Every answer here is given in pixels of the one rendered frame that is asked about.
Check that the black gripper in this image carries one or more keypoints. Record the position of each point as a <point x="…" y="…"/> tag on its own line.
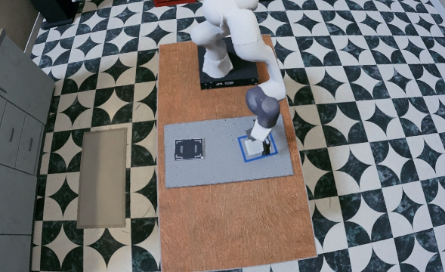
<point x="266" y="145"/>

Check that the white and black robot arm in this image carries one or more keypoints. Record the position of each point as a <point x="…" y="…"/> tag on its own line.
<point x="262" y="100"/>

